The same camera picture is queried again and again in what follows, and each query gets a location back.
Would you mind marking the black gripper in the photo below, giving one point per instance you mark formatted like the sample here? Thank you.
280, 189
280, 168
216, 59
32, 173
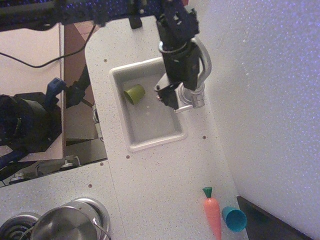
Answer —
181, 66

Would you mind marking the teal plastic cup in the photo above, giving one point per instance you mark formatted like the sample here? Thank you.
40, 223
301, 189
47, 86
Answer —
235, 219

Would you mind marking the silver stove burner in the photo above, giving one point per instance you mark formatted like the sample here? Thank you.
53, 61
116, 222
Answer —
19, 226
92, 208

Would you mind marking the grey toy sink basin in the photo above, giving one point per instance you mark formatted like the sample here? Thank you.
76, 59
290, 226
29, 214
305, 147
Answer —
149, 122

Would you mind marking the blue clamp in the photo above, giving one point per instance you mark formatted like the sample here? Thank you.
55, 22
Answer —
54, 88

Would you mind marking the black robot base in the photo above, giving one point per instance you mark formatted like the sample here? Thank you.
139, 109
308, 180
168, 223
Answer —
29, 124

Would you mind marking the silver curved faucet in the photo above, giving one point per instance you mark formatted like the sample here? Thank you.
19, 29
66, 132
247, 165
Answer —
193, 99

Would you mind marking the silver stove burner left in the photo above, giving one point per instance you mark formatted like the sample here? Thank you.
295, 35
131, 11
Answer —
19, 226

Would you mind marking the green plastic cup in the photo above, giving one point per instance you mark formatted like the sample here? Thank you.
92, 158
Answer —
134, 94

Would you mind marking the stainless steel pot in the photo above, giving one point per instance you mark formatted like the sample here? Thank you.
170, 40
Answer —
67, 223

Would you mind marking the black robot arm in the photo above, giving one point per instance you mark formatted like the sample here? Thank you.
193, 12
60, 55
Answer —
177, 27

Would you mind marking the orange toy carrot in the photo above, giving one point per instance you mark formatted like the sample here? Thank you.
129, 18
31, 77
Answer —
212, 212

